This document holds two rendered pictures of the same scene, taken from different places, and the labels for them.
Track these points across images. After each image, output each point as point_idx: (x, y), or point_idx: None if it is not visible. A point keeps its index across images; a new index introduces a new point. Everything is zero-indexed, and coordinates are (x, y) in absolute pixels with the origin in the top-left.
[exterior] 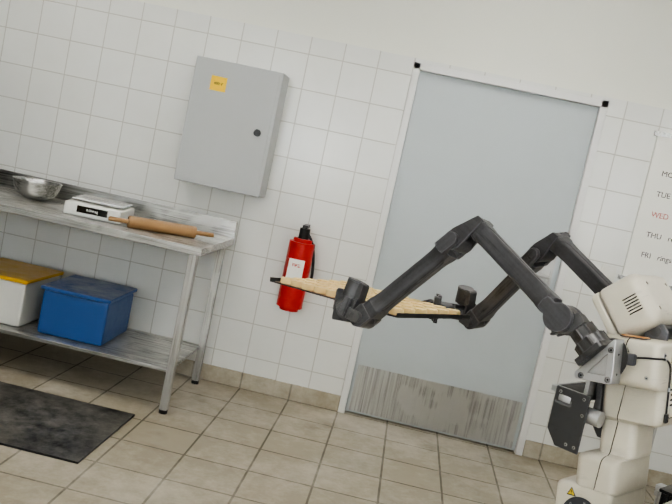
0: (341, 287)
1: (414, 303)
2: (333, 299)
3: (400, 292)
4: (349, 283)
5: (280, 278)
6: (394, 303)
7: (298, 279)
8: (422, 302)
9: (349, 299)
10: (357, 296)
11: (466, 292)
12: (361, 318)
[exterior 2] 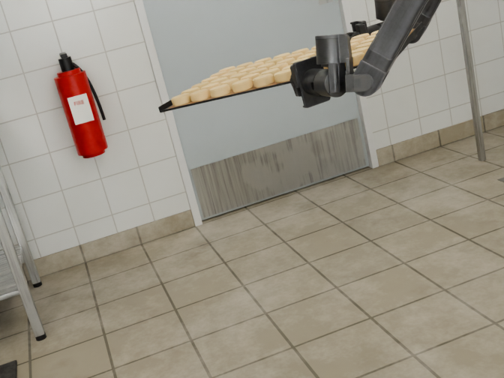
0: (252, 71)
1: (355, 41)
2: (278, 85)
3: (414, 15)
4: (325, 43)
5: (167, 102)
6: (407, 36)
7: (190, 91)
8: (356, 37)
9: (336, 65)
10: (345, 55)
11: (390, 1)
12: (373, 80)
